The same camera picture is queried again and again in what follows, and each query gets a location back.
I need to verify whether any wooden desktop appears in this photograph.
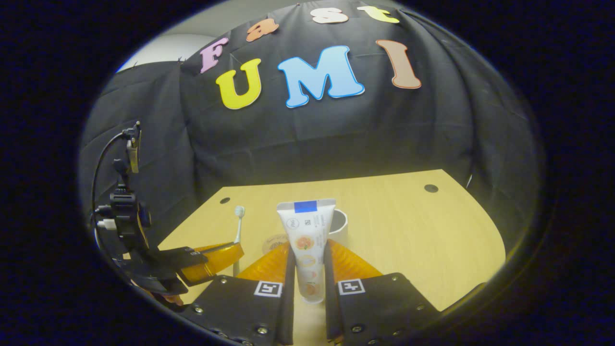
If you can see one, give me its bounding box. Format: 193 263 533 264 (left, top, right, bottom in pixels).
156 169 506 346

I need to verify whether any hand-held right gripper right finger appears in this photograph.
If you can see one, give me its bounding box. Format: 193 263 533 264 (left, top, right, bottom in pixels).
323 239 440 346

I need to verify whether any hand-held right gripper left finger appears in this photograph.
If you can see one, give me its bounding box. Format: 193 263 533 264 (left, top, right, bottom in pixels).
180 241 296 346

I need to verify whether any white cup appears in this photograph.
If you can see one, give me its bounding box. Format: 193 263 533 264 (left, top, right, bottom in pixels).
328 209 349 247

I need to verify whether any black backdrop cloth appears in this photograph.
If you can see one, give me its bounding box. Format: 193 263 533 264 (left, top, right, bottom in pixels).
79 0 539 250

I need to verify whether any white toothpaste tube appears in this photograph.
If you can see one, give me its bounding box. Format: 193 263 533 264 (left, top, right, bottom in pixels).
276 198 337 304

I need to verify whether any black cable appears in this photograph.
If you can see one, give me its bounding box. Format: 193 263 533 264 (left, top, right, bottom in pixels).
90 130 133 250

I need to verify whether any white toothbrush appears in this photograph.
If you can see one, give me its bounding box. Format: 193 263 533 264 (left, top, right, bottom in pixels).
233 206 246 278

